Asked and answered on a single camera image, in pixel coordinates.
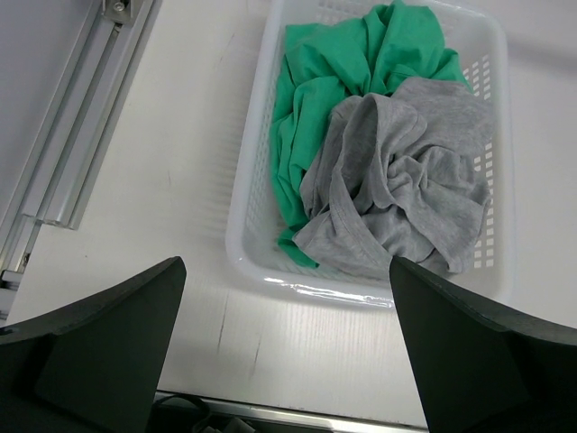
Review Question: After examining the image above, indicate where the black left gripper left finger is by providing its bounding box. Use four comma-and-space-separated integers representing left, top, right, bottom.
1, 256, 187, 432

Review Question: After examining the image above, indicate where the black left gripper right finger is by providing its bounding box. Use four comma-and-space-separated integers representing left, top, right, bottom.
389, 258, 576, 432

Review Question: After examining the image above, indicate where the aluminium frame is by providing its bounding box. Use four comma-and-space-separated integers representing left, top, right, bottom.
1, 1, 160, 318

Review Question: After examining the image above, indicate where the green tank top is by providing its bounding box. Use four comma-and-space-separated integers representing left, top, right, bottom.
270, 1, 467, 268

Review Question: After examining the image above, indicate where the white plastic perforated basket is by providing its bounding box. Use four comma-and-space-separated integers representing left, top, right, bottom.
225, 1, 517, 308

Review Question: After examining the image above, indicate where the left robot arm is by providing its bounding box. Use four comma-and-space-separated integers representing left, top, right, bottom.
1, 257, 576, 432

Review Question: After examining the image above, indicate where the grey garment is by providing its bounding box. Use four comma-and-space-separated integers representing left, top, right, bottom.
293, 78, 496, 280

